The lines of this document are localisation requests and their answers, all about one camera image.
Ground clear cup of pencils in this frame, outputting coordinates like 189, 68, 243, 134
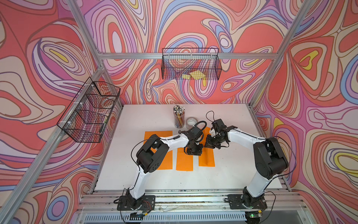
173, 105, 185, 128

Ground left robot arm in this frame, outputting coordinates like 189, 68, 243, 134
126, 121, 207, 200

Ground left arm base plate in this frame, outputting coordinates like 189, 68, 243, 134
116, 195, 156, 211

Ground clear tape roll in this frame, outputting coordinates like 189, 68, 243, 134
186, 117, 198, 129

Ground black wire basket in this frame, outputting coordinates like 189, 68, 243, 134
161, 47, 222, 80
57, 78, 121, 143

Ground orange paper sheet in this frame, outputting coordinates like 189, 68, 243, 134
199, 127, 215, 167
144, 131, 173, 170
176, 148, 194, 172

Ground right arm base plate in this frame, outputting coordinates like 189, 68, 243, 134
224, 194, 267, 211

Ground black wire basket back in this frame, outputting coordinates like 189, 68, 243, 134
161, 47, 222, 80

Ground aluminium frame rail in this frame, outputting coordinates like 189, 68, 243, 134
0, 0, 319, 224

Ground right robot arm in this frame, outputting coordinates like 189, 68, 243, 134
205, 119, 289, 208

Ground black wire basket left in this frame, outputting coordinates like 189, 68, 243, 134
57, 78, 121, 143

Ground yellow sticky notes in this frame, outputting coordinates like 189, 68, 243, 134
181, 70, 206, 80

